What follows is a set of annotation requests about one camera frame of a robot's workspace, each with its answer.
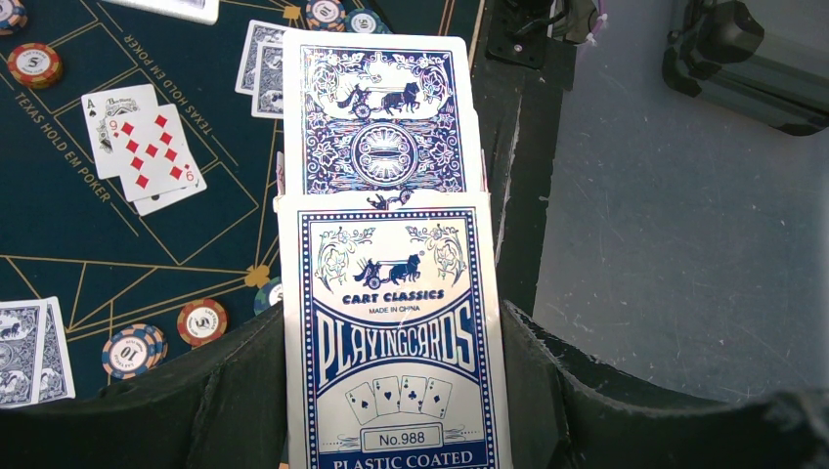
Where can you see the blue playing card deck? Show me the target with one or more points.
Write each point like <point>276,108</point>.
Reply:
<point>392,328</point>

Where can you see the round blue poker mat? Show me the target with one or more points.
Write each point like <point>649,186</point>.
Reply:
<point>67,233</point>

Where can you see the orange poker chip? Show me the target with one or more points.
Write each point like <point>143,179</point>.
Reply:
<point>202,321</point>

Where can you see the ace of spades card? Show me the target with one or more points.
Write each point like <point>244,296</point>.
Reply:
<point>99,109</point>

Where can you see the blue card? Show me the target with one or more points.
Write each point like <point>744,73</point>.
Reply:
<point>23,325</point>
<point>200,11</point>
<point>268,93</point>

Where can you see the black case on floor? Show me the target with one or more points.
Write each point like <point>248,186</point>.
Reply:
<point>767,60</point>

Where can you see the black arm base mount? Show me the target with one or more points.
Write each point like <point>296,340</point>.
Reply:
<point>527,33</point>

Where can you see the white purple poker chip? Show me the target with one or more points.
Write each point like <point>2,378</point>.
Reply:
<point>134,350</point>

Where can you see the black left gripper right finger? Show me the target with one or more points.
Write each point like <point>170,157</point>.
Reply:
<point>569,410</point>

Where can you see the four of clubs card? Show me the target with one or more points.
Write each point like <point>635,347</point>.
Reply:
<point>148,205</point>

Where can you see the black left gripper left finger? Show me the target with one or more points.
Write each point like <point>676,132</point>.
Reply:
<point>222,405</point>

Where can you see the nine of diamonds card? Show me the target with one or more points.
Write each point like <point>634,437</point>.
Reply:
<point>152,152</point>

